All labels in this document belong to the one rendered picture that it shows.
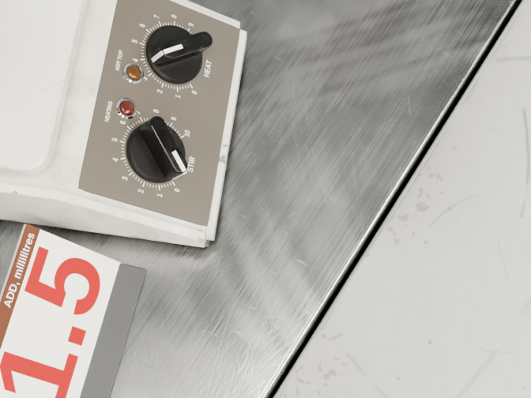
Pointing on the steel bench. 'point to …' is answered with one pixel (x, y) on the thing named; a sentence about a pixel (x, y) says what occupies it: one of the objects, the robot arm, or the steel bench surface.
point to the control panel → (206, 186)
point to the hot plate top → (35, 78)
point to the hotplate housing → (57, 211)
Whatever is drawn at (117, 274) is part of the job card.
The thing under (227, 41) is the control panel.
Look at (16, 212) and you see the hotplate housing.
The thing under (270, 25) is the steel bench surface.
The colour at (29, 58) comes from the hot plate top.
